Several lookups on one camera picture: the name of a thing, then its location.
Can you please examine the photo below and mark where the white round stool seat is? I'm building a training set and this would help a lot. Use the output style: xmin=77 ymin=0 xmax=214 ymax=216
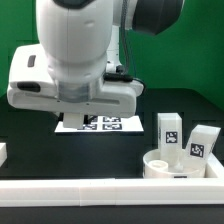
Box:
xmin=143 ymin=149 xmax=205 ymax=179

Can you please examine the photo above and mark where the white marker sheet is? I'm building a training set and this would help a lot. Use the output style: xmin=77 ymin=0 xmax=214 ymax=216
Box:
xmin=55 ymin=116 xmax=144 ymax=133

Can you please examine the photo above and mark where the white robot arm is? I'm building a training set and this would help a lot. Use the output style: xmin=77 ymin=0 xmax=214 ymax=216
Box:
xmin=7 ymin=0 xmax=184 ymax=117

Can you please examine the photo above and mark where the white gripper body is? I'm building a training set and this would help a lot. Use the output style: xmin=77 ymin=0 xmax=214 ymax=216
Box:
xmin=7 ymin=44 xmax=144 ymax=118

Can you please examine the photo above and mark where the white U-shaped fence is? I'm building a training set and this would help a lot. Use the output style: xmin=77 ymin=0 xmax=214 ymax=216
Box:
xmin=0 ymin=140 xmax=224 ymax=208

